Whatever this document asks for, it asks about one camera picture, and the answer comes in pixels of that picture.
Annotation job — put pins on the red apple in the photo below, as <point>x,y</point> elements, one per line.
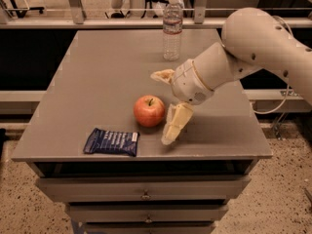
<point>149,111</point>

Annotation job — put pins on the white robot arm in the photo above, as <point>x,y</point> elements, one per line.
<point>250,39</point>

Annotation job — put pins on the grey drawer cabinet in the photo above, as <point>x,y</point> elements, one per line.
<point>128,156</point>

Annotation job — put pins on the grey metal railing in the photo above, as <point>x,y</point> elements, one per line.
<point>100,14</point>

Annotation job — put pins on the bottom grey drawer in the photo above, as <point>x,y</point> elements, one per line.
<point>155,228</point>

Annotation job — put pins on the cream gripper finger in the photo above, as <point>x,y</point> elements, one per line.
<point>177,118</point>
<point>164,76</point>

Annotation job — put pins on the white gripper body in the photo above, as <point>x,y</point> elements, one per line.
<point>188,82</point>

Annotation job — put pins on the top grey drawer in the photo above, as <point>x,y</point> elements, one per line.
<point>143,188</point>

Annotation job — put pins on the middle grey drawer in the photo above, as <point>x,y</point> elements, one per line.
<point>146,213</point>

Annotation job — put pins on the clear plastic water bottle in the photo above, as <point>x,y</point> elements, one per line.
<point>172,30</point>

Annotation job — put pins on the grey drawer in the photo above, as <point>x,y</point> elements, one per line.
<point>155,228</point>
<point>146,213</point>
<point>143,188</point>

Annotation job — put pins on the blue rxbar blueberry wrapper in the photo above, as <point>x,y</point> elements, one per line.
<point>111,142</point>

